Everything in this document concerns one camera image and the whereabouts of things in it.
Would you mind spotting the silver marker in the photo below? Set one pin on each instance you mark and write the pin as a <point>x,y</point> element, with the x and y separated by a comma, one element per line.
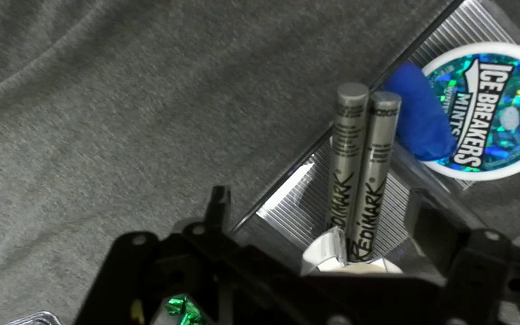
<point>345,151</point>
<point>379,145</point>

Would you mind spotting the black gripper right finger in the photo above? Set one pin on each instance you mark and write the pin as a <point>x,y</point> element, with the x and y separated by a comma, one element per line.
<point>467,259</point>

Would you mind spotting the Ice Breakers mints tin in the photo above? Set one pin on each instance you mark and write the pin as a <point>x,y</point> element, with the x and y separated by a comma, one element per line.
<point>478,91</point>

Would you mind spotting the grey table cloth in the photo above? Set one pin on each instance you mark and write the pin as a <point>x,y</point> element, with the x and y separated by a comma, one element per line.
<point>122,115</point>

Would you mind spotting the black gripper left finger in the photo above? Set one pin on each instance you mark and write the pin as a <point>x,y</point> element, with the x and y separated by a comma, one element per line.
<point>113,299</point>

